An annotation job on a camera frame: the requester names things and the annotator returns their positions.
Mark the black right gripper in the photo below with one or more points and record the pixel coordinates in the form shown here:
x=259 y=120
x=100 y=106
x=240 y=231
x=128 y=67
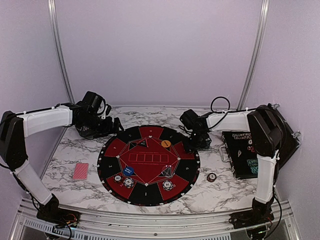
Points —
x=202 y=146

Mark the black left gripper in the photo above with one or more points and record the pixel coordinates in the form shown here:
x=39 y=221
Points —
x=108 y=129

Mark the orange big blind button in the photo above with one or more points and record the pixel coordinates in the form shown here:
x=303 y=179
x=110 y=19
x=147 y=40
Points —
x=166 y=143

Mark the red brown chip stack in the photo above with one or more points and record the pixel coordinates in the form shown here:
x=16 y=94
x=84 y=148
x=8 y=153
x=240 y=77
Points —
x=211 y=177

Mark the blue small blind button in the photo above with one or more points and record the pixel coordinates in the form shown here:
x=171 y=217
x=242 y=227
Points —
x=129 y=171

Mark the red brown poker chip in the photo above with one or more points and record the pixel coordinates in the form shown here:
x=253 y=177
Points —
x=117 y=178

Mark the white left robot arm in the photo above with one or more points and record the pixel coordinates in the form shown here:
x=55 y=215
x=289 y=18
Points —
x=17 y=130

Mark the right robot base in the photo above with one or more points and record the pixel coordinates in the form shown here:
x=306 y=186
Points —
x=256 y=223

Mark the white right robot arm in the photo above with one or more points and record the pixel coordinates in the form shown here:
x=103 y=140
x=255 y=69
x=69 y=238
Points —
x=227 y=120

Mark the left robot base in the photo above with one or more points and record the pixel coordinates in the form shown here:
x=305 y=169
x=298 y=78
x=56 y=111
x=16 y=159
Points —
x=54 y=214

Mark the clear round dealer button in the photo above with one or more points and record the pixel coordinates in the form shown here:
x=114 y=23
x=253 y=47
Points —
x=167 y=171

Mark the red playing card deck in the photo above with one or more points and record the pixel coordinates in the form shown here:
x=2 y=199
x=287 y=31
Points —
x=80 y=171

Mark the black poker chip case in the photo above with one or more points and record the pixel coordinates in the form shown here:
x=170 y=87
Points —
x=271 y=136

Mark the round red black poker mat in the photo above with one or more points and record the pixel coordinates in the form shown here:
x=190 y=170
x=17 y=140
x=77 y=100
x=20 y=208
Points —
x=123 y=150

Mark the aluminium front rail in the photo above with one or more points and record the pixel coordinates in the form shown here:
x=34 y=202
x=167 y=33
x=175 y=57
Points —
x=103 y=225

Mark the left aluminium frame post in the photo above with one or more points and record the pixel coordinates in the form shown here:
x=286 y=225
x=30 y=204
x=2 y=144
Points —
x=59 y=49

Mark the aluminium frame post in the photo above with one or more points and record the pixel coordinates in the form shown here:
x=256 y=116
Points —
x=59 y=49
x=261 y=28

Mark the right aluminium frame post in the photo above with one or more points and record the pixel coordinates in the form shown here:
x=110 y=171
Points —
x=261 y=28

